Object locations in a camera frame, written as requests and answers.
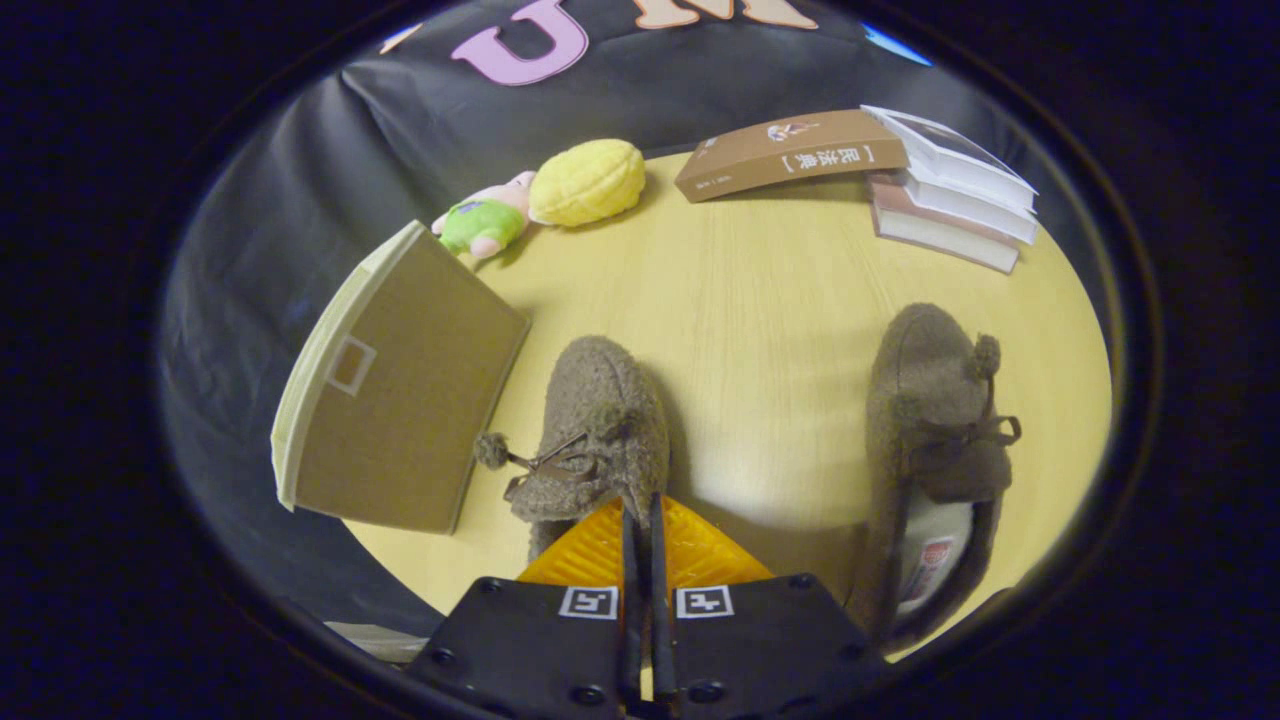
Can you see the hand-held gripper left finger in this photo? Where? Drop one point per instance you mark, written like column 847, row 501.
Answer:
column 632, row 640

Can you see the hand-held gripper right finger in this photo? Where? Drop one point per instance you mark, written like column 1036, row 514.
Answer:
column 660, row 640

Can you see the brown fuzzy shoe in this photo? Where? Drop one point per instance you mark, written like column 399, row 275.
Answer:
column 600, row 400
column 925, row 370

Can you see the brown beige storage box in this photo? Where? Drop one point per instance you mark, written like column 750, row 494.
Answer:
column 400, row 400

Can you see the pale grey object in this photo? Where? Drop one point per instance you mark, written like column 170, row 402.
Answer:
column 385, row 640

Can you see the pink plush doll yellow hat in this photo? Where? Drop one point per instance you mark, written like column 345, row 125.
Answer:
column 590, row 180

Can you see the white book with photo cover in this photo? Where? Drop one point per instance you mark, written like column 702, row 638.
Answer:
column 960, row 165

